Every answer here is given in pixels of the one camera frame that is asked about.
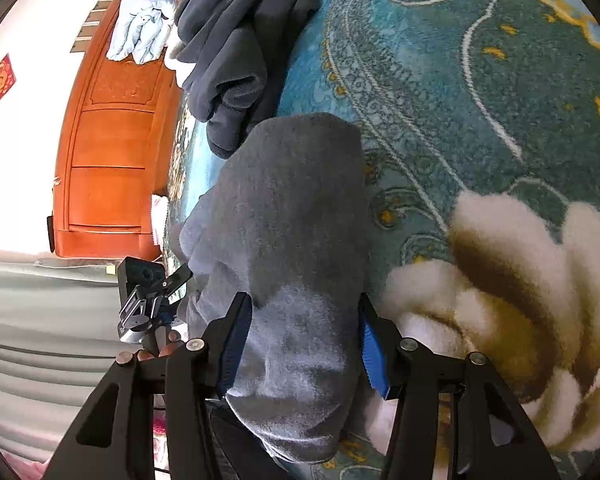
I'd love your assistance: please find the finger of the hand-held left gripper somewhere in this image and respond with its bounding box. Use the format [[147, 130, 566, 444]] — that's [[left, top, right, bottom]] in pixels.
[[166, 264, 193, 295]]

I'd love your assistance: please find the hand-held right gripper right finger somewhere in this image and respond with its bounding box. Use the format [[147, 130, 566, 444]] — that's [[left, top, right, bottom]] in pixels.
[[357, 292, 563, 480]]

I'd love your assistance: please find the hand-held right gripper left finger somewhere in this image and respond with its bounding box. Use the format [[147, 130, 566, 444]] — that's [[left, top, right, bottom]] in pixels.
[[55, 291, 253, 480]]

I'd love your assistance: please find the grey garment with ribbed cuffs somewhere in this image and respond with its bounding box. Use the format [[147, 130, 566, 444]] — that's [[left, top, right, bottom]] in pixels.
[[179, 112, 372, 465]]

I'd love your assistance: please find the person's left hand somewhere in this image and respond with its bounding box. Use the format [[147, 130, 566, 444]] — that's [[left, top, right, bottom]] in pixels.
[[136, 329, 182, 362]]

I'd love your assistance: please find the white folded towel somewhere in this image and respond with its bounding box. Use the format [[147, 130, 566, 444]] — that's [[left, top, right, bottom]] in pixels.
[[151, 194, 170, 248]]

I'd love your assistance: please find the dark denim cloth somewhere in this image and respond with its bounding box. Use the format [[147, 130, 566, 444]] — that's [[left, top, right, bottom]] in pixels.
[[205, 397, 291, 480]]

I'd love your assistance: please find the pink cloth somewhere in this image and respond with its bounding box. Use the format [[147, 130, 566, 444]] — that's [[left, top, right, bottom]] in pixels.
[[152, 394, 169, 461]]

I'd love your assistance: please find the grey pleated cloth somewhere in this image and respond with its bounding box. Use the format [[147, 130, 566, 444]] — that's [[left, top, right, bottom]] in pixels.
[[0, 255, 171, 466]]

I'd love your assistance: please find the orange wooden headboard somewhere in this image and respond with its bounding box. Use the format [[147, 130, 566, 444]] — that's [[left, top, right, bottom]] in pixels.
[[47, 0, 183, 261]]

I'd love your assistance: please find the white garment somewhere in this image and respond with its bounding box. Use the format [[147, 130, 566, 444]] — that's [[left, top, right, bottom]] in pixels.
[[163, 54, 191, 89]]

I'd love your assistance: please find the dark navy fleece garment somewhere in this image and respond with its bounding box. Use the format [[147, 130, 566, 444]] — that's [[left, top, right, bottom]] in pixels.
[[174, 0, 326, 160]]

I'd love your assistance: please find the folded light blue quilt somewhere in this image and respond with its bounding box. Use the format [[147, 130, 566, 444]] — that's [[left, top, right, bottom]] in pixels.
[[106, 0, 181, 65]]

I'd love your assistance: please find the teal floral plush blanket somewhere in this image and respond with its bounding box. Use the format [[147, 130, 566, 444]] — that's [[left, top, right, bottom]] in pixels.
[[155, 0, 600, 480]]

